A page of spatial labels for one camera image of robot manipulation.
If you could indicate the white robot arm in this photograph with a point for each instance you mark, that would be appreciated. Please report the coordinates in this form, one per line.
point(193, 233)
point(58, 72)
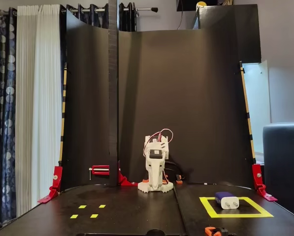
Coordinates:
point(164, 145)

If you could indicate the yellow black striped stick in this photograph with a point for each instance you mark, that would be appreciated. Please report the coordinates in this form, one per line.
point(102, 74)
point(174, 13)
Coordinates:
point(246, 110)
point(63, 98)

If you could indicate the black backdrop sheet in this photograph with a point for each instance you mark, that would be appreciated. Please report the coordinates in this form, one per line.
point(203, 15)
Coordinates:
point(210, 98)

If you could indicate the yellow tape square outline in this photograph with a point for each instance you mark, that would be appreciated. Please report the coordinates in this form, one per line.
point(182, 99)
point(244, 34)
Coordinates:
point(235, 215)

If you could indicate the white moving gripper finger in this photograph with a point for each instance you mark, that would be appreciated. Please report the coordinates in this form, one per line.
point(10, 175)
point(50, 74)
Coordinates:
point(160, 173)

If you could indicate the white gripper body with motor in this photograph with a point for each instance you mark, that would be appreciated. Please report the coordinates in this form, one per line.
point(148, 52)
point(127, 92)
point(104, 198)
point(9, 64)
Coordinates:
point(155, 170)

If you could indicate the dark blue armchair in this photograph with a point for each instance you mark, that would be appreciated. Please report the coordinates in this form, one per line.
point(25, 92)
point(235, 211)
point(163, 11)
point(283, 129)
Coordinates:
point(284, 159)

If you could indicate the white cabinet door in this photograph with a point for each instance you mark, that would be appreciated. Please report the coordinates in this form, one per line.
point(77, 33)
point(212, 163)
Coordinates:
point(257, 98)

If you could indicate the silver curtain rod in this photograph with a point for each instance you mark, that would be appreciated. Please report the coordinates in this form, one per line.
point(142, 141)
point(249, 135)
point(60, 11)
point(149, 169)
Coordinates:
point(144, 9)

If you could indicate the red screw clamp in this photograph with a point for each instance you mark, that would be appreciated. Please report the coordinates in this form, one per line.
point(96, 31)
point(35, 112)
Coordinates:
point(101, 169)

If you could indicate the blue white charger plug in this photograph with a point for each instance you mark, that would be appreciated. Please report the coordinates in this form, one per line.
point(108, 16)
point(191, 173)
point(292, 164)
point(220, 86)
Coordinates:
point(226, 202)

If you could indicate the dark blue patterned curtain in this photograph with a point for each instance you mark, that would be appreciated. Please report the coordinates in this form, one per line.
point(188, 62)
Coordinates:
point(5, 98)

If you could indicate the white fixed gripper finger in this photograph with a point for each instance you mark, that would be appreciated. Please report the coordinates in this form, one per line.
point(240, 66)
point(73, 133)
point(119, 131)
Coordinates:
point(152, 174)

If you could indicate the large black orange bar clamp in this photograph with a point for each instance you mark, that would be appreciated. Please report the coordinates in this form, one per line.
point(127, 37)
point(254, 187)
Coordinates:
point(214, 231)

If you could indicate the white pleated curtain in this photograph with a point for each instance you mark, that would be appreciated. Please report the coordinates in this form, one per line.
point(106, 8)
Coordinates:
point(38, 98)

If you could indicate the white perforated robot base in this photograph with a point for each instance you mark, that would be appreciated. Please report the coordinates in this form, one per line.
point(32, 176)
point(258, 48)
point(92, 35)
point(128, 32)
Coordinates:
point(143, 188)

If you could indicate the red corner clamp bracket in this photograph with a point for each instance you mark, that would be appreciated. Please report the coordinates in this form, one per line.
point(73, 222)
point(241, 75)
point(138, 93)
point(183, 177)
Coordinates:
point(55, 182)
point(258, 180)

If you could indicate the small orange black clamp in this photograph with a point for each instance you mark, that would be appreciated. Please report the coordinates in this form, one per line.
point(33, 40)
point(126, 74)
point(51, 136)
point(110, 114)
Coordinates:
point(144, 181)
point(178, 182)
point(165, 181)

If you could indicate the dark grommet curtain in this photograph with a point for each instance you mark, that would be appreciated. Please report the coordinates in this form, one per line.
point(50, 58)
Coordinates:
point(97, 17)

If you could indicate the yellow round object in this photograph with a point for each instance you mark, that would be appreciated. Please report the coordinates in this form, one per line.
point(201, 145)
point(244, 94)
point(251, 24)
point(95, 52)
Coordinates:
point(201, 4)

